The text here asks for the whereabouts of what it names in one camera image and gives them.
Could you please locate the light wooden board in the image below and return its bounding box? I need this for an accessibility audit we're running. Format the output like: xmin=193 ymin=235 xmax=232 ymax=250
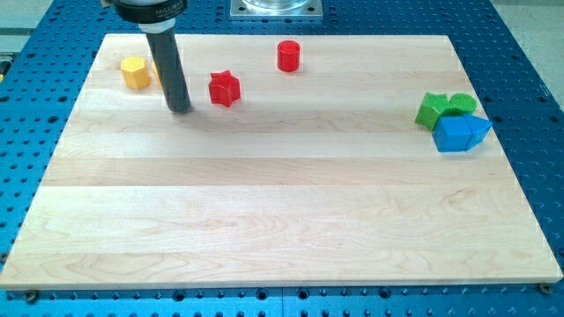
xmin=1 ymin=33 xmax=562 ymax=290

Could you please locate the red cylinder block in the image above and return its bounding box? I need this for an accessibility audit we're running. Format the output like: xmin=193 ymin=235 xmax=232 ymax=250
xmin=277 ymin=40 xmax=301 ymax=72

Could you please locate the yellow hexagon block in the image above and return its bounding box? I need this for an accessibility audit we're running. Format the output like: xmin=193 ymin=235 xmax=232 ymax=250
xmin=120 ymin=56 xmax=151 ymax=90

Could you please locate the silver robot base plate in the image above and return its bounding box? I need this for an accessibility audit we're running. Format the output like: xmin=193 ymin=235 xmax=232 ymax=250
xmin=229 ymin=0 xmax=323 ymax=21

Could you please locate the yellow block behind rod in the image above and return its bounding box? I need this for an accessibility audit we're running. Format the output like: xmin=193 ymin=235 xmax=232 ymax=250
xmin=151 ymin=61 xmax=162 ymax=90

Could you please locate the green cylinder block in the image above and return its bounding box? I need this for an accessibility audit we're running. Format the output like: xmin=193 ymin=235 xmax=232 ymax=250
xmin=449 ymin=93 xmax=478 ymax=115

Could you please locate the blue triangle block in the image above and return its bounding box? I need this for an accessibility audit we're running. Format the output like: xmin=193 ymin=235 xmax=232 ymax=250
xmin=463 ymin=114 xmax=493 ymax=151

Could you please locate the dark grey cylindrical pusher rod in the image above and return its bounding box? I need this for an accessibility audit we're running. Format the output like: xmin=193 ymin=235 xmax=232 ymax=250
xmin=145 ymin=28 xmax=191 ymax=114

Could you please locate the blue cube block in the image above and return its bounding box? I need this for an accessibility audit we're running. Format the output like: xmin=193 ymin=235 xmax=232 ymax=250
xmin=433 ymin=116 xmax=471 ymax=152

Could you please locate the red star block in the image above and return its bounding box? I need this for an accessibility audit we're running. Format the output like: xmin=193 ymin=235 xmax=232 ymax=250
xmin=208 ymin=70 xmax=241 ymax=107

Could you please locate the green star block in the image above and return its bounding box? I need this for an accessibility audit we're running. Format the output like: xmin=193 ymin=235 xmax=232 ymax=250
xmin=415 ymin=92 xmax=459 ymax=131

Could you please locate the black robot arm end flange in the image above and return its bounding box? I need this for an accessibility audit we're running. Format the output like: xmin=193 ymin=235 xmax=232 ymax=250
xmin=100 ymin=0 xmax=188 ymax=34

